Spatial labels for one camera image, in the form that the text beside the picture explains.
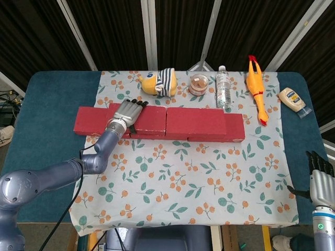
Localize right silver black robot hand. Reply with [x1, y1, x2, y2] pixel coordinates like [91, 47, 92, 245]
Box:
[286, 150, 335, 207]

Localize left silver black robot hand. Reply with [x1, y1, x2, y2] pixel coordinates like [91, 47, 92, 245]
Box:
[106, 98, 149, 133]

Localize red brick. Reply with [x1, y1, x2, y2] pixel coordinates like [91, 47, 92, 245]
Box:
[187, 112, 246, 143]
[129, 132, 188, 142]
[165, 107, 227, 142]
[74, 106, 131, 139]
[107, 103, 168, 136]

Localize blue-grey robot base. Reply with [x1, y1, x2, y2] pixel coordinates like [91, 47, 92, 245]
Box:
[106, 225, 212, 251]

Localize yellow plush toy striped cloth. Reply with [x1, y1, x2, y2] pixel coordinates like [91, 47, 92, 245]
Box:
[138, 67, 177, 98]

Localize white sneaker shoe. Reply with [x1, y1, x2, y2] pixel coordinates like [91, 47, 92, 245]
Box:
[0, 125, 14, 147]
[272, 234, 292, 251]

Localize clear jar orange contents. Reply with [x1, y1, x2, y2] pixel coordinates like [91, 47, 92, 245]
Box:
[188, 74, 210, 96]

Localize yellow table leg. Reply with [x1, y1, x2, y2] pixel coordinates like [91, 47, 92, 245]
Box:
[261, 225, 272, 251]
[88, 232, 98, 251]

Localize floral orange berry tablecloth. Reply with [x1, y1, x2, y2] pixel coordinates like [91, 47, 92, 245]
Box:
[68, 70, 300, 237]

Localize teal felt table cover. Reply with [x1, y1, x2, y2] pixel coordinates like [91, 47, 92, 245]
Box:
[0, 71, 329, 225]

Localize grey tripod stand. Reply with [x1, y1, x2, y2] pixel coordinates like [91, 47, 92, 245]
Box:
[188, 53, 213, 72]

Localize cream mayonnaise squeeze bottle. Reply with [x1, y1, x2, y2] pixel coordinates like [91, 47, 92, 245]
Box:
[277, 87, 306, 113]

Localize clear plastic water bottle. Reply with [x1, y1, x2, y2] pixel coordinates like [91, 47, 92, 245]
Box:
[216, 65, 232, 109]

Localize brown cardboard box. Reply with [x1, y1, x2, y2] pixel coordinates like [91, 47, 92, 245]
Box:
[221, 224, 238, 251]

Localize yellow rubber chicken toy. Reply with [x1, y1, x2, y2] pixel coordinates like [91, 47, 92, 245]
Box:
[245, 54, 269, 127]

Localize white frame bar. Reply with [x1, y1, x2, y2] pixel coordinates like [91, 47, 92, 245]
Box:
[0, 70, 26, 97]
[319, 120, 335, 135]

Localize white double partition post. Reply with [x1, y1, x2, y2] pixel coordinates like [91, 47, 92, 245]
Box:
[140, 0, 159, 71]

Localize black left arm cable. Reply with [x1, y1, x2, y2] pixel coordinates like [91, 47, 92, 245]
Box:
[48, 146, 96, 251]

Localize white partition frame post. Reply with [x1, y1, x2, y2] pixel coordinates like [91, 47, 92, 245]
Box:
[205, 0, 223, 63]
[263, 0, 329, 72]
[57, 0, 99, 71]

